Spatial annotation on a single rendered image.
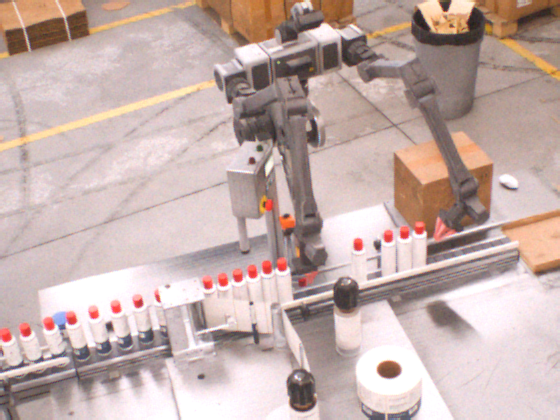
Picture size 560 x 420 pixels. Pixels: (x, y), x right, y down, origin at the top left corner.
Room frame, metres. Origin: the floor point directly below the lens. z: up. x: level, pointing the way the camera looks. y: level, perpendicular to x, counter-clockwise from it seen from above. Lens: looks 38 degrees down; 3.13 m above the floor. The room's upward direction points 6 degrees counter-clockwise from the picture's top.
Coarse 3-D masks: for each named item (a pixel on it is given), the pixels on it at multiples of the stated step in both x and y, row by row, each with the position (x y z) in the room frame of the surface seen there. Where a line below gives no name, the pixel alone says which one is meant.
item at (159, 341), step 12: (492, 240) 2.57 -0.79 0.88; (504, 240) 2.56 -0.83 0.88; (456, 252) 2.52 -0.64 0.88; (468, 252) 2.52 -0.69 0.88; (504, 252) 2.49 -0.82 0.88; (456, 264) 2.46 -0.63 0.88; (372, 276) 2.44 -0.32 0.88; (420, 276) 2.42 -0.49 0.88; (312, 288) 2.42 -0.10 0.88; (324, 288) 2.41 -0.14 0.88; (372, 288) 2.38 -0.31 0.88; (324, 300) 2.35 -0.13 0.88; (132, 336) 2.27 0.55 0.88; (156, 336) 2.26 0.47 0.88; (132, 348) 2.21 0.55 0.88; (144, 348) 2.21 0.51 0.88; (96, 360) 2.18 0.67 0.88
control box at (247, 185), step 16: (256, 144) 2.49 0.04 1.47; (240, 160) 2.41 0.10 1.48; (256, 160) 2.40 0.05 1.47; (240, 176) 2.35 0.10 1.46; (256, 176) 2.34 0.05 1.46; (240, 192) 2.35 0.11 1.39; (256, 192) 2.33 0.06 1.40; (272, 192) 2.44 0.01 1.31; (240, 208) 2.35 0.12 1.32; (256, 208) 2.33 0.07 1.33
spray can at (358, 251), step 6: (354, 240) 2.41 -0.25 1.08; (360, 240) 2.41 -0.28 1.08; (354, 246) 2.40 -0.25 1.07; (360, 246) 2.40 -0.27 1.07; (354, 252) 2.40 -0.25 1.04; (360, 252) 2.39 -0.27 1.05; (354, 258) 2.39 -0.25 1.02; (360, 258) 2.39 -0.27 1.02; (354, 264) 2.39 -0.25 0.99; (360, 264) 2.39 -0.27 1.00; (354, 270) 2.39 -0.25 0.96; (360, 270) 2.39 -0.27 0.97; (354, 276) 2.40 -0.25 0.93; (360, 276) 2.39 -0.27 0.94; (360, 282) 2.39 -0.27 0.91
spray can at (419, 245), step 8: (416, 224) 2.46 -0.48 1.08; (424, 224) 2.46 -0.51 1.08; (416, 232) 2.45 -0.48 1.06; (424, 232) 2.46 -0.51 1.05; (416, 240) 2.44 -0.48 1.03; (424, 240) 2.44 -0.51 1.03; (416, 248) 2.44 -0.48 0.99; (424, 248) 2.44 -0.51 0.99; (416, 256) 2.44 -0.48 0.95; (424, 256) 2.44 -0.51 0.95; (416, 264) 2.44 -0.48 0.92; (424, 264) 2.44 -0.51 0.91
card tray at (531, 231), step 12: (540, 216) 2.70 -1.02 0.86; (552, 216) 2.71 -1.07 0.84; (504, 228) 2.67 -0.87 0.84; (516, 228) 2.67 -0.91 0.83; (528, 228) 2.67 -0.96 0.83; (540, 228) 2.66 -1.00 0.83; (552, 228) 2.65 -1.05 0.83; (516, 240) 2.60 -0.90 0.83; (528, 240) 2.60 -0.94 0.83; (540, 240) 2.59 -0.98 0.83; (552, 240) 2.58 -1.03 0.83; (528, 252) 2.53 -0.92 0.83; (540, 252) 2.52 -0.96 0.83; (552, 252) 2.51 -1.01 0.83; (528, 264) 2.46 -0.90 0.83; (540, 264) 2.42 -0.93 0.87; (552, 264) 2.43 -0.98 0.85
